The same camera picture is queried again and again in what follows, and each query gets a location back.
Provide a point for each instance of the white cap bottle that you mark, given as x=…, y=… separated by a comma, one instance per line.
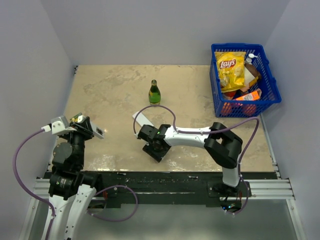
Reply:
x=250, y=57

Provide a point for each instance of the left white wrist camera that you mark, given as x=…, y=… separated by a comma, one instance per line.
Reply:
x=58, y=126

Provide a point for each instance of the white remote control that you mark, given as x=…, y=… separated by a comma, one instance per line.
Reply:
x=97, y=131
x=141, y=119

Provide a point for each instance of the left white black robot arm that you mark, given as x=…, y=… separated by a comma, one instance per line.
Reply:
x=70, y=190

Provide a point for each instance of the brown white snack package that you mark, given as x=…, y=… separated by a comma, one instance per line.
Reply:
x=251, y=75

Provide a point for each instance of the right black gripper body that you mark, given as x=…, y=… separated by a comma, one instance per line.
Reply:
x=155, y=152

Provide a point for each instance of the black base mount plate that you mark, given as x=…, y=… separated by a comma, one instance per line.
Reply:
x=159, y=188

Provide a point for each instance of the yellow chips bag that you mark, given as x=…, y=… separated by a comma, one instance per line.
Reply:
x=230, y=67

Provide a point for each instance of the green glass bottle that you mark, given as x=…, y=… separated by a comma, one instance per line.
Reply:
x=154, y=94

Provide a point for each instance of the blue plastic basket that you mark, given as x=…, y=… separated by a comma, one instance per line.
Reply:
x=224, y=103

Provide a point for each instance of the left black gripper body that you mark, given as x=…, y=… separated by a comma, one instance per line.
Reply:
x=78, y=137

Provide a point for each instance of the orange carton box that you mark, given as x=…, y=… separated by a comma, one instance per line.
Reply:
x=251, y=96

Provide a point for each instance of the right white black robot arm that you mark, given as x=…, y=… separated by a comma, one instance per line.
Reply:
x=222, y=145

